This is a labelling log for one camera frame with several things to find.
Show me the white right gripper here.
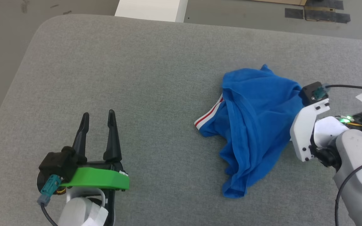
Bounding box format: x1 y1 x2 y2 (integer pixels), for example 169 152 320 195
290 99 331 162

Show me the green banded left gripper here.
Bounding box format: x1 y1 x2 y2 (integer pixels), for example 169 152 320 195
62 109 130 226

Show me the blue garment with striped trim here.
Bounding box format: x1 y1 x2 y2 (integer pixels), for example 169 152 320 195
194 64 304 199

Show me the small dark floor tape patch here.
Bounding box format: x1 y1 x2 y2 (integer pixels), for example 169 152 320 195
285 8 304 20

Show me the large dark floor tape patch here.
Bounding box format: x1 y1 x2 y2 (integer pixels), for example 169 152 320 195
304 6 351 24

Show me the white box cabinet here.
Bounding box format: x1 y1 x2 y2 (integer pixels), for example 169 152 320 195
115 0 189 23

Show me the thin black cable with tag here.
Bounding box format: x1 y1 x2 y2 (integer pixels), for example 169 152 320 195
324 84 362 93

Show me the black cable along right arm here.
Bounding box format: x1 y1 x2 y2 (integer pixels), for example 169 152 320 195
335 155 362 226

